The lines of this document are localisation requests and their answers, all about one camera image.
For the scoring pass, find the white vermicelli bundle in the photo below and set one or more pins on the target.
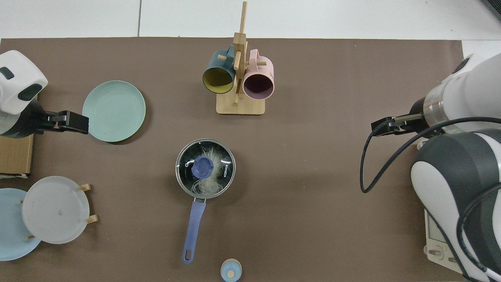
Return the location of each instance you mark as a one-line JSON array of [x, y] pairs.
[[207, 186]]

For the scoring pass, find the glass lid with blue knob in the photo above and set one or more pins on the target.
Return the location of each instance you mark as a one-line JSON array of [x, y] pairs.
[[226, 172]]

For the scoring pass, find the teal round plate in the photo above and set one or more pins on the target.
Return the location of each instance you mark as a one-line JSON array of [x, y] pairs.
[[113, 111]]

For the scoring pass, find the wooden plate rack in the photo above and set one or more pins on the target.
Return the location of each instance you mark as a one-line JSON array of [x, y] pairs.
[[86, 187]]

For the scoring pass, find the grey round plate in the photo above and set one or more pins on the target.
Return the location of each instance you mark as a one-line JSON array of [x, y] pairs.
[[54, 211]]

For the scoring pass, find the light blue round plate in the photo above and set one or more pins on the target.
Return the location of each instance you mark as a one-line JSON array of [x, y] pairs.
[[9, 227]]

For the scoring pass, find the pale toaster oven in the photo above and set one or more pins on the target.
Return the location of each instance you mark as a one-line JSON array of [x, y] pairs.
[[434, 231]]

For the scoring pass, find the brown table cloth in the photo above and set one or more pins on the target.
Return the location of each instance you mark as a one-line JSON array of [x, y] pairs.
[[313, 196]]

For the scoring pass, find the black flat device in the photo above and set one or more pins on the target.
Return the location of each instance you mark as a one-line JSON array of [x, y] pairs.
[[496, 6]]

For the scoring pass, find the pink ribbed cup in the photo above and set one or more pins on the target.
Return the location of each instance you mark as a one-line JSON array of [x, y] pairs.
[[268, 72]]

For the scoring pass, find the wooden cup stand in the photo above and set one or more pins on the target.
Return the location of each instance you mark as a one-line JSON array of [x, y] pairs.
[[240, 107]]

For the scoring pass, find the dark teal cup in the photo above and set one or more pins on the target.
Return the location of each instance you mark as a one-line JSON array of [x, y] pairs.
[[213, 62]]

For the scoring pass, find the small blue round timer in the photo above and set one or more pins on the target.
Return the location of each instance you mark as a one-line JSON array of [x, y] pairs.
[[227, 270]]

